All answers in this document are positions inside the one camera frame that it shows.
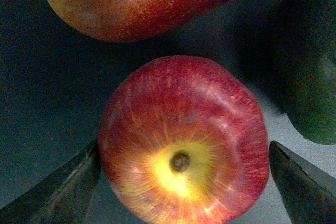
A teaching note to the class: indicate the red yellow apple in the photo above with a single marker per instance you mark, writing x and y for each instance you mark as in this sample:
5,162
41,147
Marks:
183,141

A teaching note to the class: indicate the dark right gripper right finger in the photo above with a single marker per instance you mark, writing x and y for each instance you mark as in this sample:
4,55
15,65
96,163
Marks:
307,192

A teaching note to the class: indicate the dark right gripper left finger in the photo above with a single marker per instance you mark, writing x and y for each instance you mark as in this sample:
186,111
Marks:
63,196

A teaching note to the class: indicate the dark green avocado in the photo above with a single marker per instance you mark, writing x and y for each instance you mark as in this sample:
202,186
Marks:
303,50

